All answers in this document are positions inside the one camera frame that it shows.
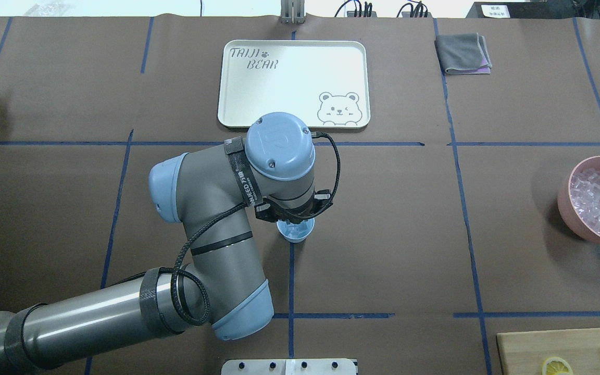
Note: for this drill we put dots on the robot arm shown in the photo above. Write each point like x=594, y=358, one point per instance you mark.
x=217, y=277

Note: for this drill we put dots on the light blue cup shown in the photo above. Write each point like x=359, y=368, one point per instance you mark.
x=310, y=223

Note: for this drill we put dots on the cream bear tray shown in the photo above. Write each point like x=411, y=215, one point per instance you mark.
x=323, y=83

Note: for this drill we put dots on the wooden cutting board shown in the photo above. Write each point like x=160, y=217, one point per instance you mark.
x=526, y=352

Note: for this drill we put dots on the lemon slices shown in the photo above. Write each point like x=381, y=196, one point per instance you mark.
x=556, y=366

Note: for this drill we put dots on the aluminium frame post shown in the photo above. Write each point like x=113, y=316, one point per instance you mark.
x=292, y=11

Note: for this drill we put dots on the white camera pole mount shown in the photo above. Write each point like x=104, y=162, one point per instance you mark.
x=291, y=366

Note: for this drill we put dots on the grey folded cloth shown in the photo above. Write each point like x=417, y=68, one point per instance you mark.
x=465, y=53

